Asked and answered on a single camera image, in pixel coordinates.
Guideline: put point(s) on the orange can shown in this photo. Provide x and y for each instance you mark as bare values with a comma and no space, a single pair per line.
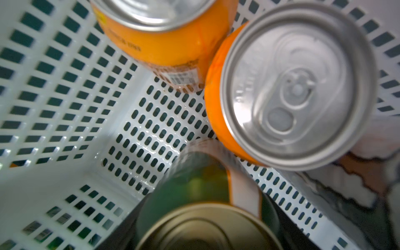
176,40
293,88

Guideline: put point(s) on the white can left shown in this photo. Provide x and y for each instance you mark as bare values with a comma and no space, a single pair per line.
360,192

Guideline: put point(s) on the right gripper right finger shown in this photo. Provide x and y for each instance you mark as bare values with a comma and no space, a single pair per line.
292,236

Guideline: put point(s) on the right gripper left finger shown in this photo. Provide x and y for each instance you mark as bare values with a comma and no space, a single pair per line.
124,236

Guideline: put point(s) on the green gold-top can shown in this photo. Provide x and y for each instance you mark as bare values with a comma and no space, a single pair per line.
208,201

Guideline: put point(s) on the white plastic basket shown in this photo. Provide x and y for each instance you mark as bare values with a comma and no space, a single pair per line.
87,133

